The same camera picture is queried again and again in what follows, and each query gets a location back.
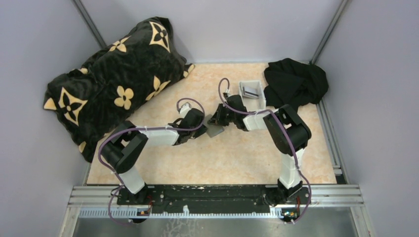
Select grey cards in tray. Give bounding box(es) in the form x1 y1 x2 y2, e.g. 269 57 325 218
242 86 259 99

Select aluminium frame rail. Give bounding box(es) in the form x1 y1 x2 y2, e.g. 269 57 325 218
68 184 364 207

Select white plastic card tray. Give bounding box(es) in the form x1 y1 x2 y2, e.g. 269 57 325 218
239 80 266 112

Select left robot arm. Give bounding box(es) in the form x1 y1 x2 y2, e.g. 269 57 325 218
100 108 207 204

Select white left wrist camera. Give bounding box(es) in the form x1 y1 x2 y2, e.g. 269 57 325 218
179 102 192 118

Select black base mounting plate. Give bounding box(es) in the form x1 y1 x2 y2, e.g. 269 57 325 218
117 185 309 214

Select black floral pillow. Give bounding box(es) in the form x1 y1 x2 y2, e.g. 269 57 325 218
43 17 195 162

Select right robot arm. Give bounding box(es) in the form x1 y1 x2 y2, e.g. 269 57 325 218
208 95 311 203

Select white cable duct strip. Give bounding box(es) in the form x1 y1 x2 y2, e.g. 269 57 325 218
79 205 283 219

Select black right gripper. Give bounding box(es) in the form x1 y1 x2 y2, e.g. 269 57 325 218
209 105 237 128

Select black crumpled cloth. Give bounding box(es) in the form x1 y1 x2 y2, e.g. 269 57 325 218
264 58 329 111

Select grey card holder wallet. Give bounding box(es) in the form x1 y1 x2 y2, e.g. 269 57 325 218
204 116 224 138

